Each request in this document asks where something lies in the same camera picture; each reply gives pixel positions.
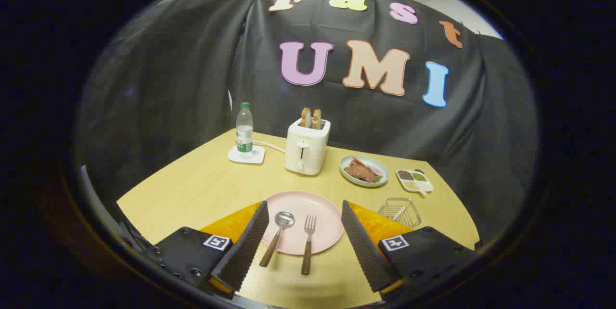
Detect wooden-handled metal spoon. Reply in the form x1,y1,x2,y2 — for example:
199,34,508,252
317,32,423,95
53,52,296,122
259,211,295,268

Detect white toaster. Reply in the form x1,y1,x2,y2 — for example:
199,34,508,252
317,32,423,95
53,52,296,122
285,118,331,176

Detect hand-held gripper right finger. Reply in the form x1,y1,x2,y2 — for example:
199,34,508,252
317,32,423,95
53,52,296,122
341,200,482,301

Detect pale green plate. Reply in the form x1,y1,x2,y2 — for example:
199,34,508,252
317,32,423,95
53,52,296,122
339,155,389,187

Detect black backdrop cloth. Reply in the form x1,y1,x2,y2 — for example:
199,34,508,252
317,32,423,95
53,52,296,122
72,0,539,252

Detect pink plate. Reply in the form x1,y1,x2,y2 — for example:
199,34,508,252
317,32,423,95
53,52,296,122
260,191,345,256

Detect white toaster cable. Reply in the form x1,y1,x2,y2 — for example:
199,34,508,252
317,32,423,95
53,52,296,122
253,141,287,154

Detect white divided dish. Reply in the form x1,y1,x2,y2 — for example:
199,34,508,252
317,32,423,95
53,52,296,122
396,169,434,195

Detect wooden-handled metal fork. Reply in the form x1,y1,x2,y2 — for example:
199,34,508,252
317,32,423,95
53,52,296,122
301,214,317,276

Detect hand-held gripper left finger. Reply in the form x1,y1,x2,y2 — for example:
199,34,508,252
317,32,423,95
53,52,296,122
144,200,270,300

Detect white square coaster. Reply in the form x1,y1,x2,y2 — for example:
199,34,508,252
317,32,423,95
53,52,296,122
228,145,266,165

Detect metal wire basket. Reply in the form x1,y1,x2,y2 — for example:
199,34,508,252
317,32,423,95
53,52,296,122
378,197,422,229

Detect brown meat slices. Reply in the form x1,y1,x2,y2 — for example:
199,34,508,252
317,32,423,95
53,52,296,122
344,159,381,183

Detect clear plastic water bottle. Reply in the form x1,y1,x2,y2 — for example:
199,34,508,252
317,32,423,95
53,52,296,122
235,102,254,154

